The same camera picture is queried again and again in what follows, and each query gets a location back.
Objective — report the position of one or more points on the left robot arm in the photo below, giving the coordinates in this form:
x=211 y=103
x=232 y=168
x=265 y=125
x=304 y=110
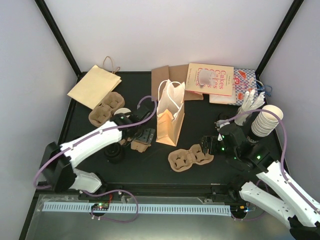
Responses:
x=59 y=164

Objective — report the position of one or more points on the yellow kraft paper bag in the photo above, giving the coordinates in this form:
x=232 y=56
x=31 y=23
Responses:
x=94 y=86

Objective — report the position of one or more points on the cakes printed paper bag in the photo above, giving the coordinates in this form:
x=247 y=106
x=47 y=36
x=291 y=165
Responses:
x=210 y=79

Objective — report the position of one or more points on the stack of white paper cups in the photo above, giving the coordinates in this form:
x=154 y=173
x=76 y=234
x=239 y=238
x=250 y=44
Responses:
x=122 y=111

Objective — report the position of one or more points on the pulp cup carrier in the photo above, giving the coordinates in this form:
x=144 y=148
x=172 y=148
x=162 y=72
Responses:
x=183 y=159
x=135 y=145

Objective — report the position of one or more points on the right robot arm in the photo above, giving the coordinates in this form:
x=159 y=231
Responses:
x=291 y=205

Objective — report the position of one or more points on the blue checkered paper bag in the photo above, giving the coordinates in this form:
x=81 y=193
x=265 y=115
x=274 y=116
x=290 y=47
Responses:
x=244 y=80

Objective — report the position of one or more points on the brown flat paper bag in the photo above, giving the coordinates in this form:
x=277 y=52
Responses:
x=176 y=73

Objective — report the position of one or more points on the white slotted cable duct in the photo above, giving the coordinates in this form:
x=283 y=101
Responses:
x=130 y=208

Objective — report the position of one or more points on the stack of pulp cup carriers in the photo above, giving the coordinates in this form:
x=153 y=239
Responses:
x=106 y=108

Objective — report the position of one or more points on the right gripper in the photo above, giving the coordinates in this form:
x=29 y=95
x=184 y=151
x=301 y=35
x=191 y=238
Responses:
x=207 y=140

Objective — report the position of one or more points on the stack of black cup lids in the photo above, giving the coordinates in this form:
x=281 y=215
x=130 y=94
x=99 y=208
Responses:
x=114 y=153

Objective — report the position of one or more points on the orange paper bag white handles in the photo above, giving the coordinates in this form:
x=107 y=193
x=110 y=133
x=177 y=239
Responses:
x=170 y=112

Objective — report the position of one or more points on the stack of plain paper cups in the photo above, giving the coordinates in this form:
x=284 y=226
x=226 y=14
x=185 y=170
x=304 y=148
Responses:
x=265 y=122

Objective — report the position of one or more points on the cup of white straws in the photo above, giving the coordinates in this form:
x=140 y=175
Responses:
x=249 y=103

